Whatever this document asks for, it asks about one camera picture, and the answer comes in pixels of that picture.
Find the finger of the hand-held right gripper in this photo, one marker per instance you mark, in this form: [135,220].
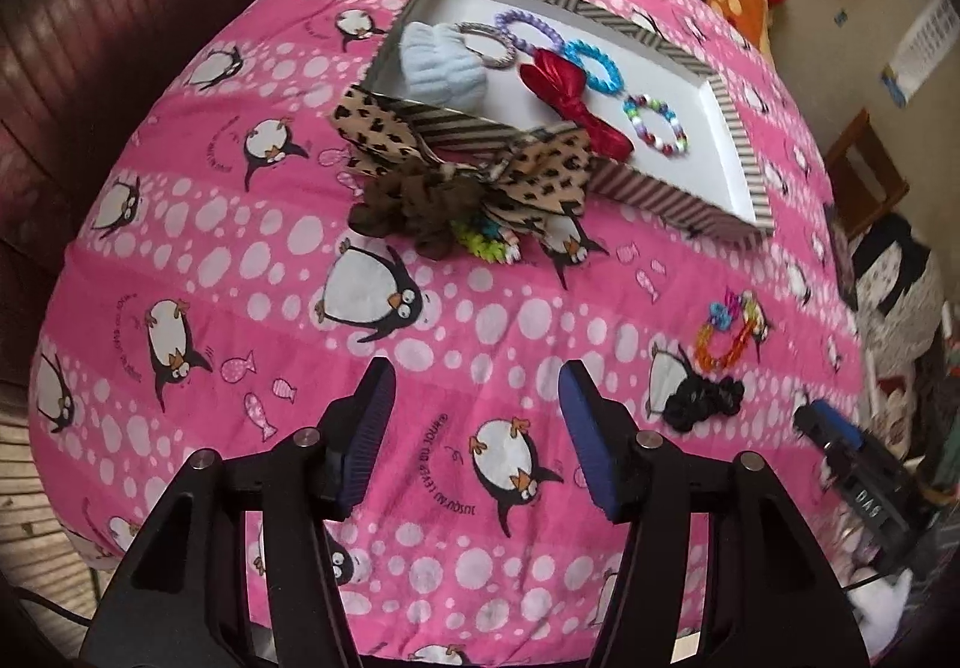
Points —
[840,421]
[814,432]

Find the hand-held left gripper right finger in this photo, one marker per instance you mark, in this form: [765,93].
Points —
[592,435]

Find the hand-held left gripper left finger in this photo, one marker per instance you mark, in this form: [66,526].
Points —
[367,428]

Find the striped shallow box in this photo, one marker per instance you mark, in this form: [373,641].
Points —
[705,181]

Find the red velvet bow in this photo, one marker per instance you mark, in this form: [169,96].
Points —
[555,79]

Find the light blue fluffy scrunchie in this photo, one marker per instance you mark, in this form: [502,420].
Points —
[442,68]

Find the white floral cloth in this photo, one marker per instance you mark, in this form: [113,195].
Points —
[911,338]

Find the white fluffy object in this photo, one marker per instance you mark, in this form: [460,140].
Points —
[885,604]

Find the black scrunchie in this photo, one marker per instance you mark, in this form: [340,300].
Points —
[697,402]

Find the dark rectangular case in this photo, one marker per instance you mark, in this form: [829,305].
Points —
[840,256]

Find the black garment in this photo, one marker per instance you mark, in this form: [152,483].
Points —
[892,256]

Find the brown scrunchie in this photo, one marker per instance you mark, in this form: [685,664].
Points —
[420,203]

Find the wooden chair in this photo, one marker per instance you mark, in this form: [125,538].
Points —
[851,147]

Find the leopard print bow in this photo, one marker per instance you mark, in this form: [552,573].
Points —
[375,128]

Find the wall calendar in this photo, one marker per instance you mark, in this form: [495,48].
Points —
[922,46]

